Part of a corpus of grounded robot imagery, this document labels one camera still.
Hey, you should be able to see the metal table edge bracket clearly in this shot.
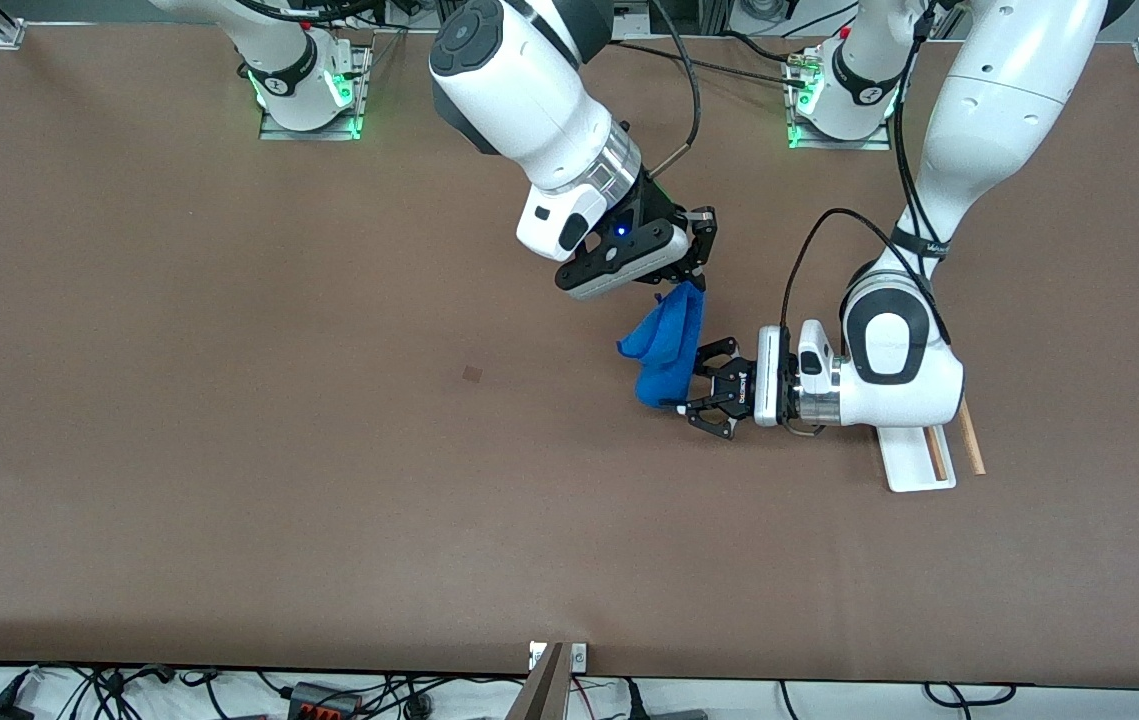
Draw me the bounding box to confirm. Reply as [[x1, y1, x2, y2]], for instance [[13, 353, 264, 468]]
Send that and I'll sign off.
[[528, 641, 588, 672]]

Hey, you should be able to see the black cable across table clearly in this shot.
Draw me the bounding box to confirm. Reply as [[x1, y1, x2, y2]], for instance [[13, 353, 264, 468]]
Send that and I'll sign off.
[[613, 38, 812, 91]]

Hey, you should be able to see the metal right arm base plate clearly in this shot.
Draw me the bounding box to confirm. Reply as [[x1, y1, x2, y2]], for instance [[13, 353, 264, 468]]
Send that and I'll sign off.
[[258, 44, 372, 142]]

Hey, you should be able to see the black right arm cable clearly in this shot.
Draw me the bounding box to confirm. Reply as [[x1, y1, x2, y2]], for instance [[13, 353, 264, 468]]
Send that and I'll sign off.
[[617, 0, 706, 183]]

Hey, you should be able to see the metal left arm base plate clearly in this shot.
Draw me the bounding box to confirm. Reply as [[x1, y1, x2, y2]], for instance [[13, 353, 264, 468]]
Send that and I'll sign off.
[[786, 54, 896, 152]]

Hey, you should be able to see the blue microfibre towel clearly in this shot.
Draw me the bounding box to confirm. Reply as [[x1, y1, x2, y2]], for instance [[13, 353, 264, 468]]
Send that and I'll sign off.
[[616, 281, 708, 410]]

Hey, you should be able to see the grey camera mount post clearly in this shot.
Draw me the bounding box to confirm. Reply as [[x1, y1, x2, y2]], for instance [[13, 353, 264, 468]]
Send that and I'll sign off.
[[506, 642, 571, 720]]

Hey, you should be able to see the black looped floor cable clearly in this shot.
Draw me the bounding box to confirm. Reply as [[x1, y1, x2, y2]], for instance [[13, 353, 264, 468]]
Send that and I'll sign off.
[[923, 682, 1019, 709]]

